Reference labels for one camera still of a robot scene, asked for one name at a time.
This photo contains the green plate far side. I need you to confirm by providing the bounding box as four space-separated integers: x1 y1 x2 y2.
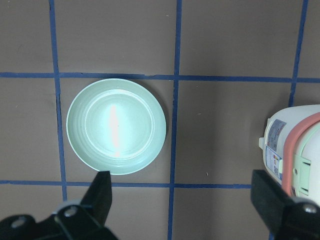
65 78 167 176

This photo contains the white rice cooker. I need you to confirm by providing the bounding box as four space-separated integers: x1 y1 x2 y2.
258 104 320 204

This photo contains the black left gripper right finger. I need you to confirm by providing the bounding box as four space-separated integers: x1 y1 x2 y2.
250 170 320 240

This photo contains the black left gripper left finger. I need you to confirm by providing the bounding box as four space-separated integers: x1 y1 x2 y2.
0 171 117 240

